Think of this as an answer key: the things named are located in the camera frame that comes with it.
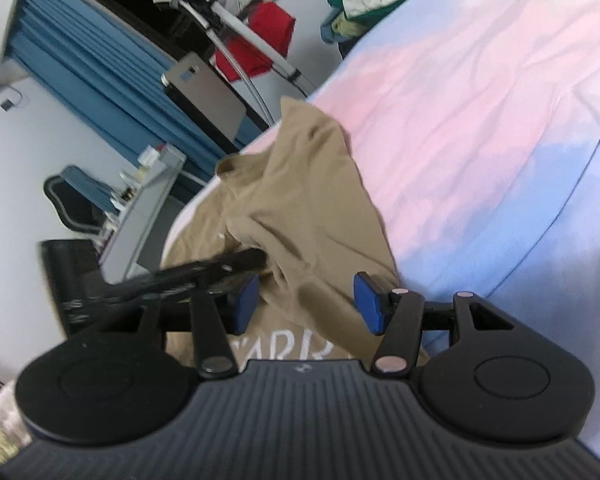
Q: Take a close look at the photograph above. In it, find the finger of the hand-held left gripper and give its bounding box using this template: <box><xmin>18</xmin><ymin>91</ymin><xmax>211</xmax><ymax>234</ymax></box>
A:
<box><xmin>98</xmin><ymin>248</ymin><xmax>269</xmax><ymax>306</ymax></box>

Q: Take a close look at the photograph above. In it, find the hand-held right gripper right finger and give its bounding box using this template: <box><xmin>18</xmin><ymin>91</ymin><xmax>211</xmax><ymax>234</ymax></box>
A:
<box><xmin>353</xmin><ymin>271</ymin><xmax>518</xmax><ymax>377</ymax></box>

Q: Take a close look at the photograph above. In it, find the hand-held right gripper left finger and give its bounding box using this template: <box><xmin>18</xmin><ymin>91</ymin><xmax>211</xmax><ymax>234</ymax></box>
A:
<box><xmin>128</xmin><ymin>273</ymin><xmax>261</xmax><ymax>380</ymax></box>

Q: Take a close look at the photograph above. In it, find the tan printed t-shirt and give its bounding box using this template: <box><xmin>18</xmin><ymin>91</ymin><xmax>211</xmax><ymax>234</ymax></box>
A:
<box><xmin>160</xmin><ymin>97</ymin><xmax>431</xmax><ymax>376</ymax></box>

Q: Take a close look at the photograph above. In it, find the white metal clothes rack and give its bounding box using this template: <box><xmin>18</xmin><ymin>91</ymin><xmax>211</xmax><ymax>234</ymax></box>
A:
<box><xmin>152</xmin><ymin>0</ymin><xmax>317</xmax><ymax>128</ymax></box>

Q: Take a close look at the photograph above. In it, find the pile of mixed clothes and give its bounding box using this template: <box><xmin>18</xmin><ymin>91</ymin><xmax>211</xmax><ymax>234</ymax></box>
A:
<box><xmin>320</xmin><ymin>0</ymin><xmax>453</xmax><ymax>58</ymax></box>

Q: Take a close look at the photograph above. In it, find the black office chair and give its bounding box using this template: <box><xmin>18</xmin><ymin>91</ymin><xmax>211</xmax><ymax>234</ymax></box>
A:
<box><xmin>43</xmin><ymin>164</ymin><xmax>112</xmax><ymax>237</ymax></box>

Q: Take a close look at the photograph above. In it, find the grey desk with items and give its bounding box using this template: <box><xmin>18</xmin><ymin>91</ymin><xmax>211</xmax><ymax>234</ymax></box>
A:
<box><xmin>92</xmin><ymin>142</ymin><xmax>188</xmax><ymax>283</ymax></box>

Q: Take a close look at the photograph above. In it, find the silver flat device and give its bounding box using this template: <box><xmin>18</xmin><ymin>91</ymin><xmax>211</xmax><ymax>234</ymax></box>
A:
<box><xmin>161</xmin><ymin>51</ymin><xmax>247</xmax><ymax>147</ymax></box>

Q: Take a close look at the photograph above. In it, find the blue curtain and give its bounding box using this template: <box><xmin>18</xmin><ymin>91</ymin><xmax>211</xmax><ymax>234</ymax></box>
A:
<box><xmin>7</xmin><ymin>0</ymin><xmax>241</xmax><ymax>171</ymax></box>

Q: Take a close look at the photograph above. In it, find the red garment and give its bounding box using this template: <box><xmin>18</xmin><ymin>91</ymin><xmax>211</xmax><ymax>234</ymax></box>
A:
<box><xmin>214</xmin><ymin>1</ymin><xmax>297</xmax><ymax>82</ymax></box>

